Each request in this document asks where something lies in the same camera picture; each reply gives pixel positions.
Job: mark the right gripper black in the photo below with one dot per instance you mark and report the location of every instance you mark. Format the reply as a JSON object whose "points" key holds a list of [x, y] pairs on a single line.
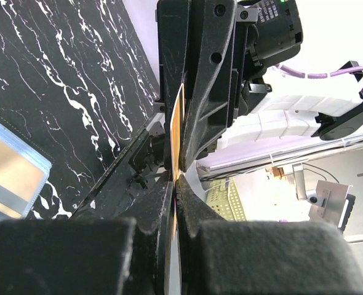
{"points": [[266, 34]]}

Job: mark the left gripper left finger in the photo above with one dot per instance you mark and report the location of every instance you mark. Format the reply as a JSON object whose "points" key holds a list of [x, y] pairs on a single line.
{"points": [[125, 255]]}

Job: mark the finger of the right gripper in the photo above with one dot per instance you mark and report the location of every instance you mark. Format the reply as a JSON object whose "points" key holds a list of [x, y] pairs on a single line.
{"points": [[173, 22]]}

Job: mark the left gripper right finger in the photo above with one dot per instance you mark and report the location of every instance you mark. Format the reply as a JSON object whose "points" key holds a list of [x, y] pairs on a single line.
{"points": [[259, 257]]}

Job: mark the gold credit card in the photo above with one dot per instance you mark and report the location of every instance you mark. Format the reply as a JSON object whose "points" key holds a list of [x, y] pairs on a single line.
{"points": [[176, 123], [20, 182]]}

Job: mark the black card holder wallet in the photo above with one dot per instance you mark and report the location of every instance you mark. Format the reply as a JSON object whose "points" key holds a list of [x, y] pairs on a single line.
{"points": [[27, 151]]}

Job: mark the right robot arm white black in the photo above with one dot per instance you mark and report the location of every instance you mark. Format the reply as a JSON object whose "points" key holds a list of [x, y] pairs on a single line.
{"points": [[328, 105]]}

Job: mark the grey camera on stand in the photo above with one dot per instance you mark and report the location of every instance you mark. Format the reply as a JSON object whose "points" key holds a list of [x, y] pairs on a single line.
{"points": [[330, 202]]}

